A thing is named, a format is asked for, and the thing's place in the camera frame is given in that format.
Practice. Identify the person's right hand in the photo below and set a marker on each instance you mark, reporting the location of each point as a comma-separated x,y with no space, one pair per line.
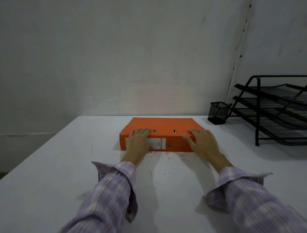
206,144

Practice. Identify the person's left hand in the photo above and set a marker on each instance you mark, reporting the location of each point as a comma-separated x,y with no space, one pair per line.
136,144

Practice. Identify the person's left thumb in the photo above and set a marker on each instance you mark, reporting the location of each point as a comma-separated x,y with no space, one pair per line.
150,146

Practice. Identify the person's right thumb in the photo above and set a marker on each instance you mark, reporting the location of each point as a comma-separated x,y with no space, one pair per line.
188,139

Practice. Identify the orange lever arch binder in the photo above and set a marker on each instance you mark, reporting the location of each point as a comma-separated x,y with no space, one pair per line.
168,126

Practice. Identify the person's right forearm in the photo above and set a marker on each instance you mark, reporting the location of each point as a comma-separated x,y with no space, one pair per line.
247,196

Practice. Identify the person's left forearm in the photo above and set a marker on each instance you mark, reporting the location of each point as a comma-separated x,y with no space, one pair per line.
110,192

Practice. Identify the black mesh pen cup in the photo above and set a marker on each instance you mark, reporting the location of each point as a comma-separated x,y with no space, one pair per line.
217,112

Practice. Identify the black mesh document tray rack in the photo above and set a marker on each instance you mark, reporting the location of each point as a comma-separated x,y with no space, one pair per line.
275,112

